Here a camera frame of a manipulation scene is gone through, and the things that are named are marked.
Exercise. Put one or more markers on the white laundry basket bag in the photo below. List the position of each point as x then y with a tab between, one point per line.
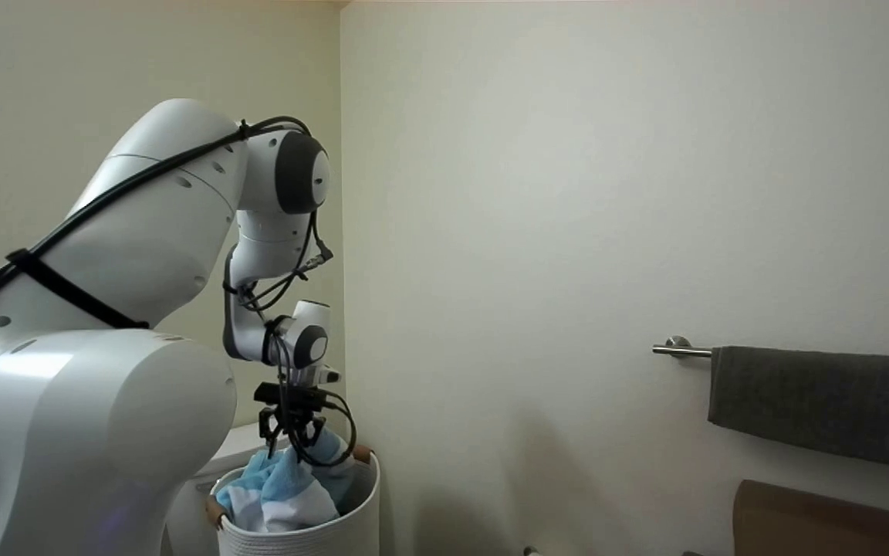
339	528

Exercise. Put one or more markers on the grey hanging towel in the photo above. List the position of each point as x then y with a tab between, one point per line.
825	404

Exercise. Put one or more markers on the blue white striped towel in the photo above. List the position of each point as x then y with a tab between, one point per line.
280	490

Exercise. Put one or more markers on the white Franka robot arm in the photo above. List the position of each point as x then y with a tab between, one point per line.
83	413

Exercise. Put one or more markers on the chrome towel bar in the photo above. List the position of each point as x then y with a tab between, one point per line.
681	351

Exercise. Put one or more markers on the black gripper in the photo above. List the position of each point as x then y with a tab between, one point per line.
294	404

